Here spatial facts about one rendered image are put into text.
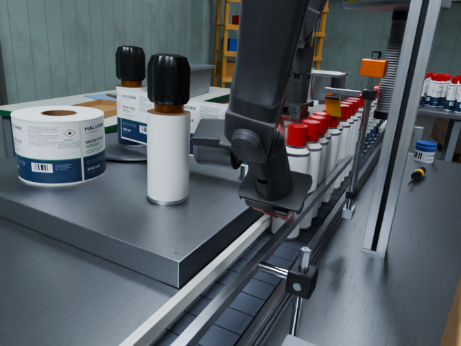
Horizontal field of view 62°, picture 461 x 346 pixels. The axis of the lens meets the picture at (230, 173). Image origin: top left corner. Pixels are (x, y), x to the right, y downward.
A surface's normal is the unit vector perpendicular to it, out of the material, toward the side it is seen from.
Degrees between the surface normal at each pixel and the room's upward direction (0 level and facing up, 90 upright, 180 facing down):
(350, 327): 0
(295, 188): 39
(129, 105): 90
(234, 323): 0
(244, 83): 119
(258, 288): 0
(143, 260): 90
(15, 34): 90
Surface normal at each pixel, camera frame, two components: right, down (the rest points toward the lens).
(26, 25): 0.93, 0.18
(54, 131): 0.27, 0.33
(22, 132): -0.40, 0.28
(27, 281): 0.07, -0.94
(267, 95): -0.25, 0.71
